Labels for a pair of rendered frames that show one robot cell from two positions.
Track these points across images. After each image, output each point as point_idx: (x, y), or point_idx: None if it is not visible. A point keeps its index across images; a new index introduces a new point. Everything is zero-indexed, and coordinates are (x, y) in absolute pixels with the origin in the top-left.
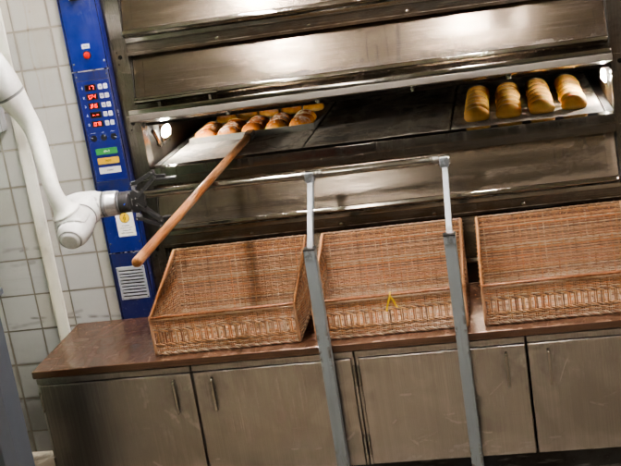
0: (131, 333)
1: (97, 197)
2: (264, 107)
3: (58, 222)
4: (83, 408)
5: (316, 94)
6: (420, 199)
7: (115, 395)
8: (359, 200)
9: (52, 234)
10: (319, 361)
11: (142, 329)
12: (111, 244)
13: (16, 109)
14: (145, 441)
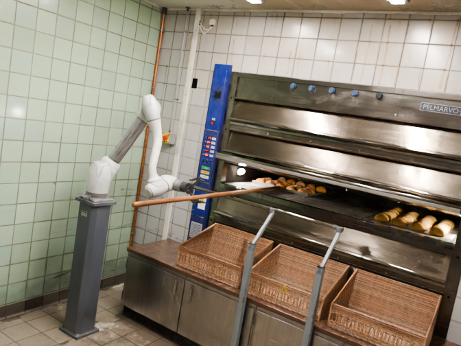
0: None
1: (173, 180)
2: (279, 174)
3: (147, 182)
4: (140, 273)
5: (297, 174)
6: None
7: (153, 274)
8: (304, 235)
9: (174, 195)
10: None
11: None
12: (193, 209)
13: (151, 126)
14: (157, 301)
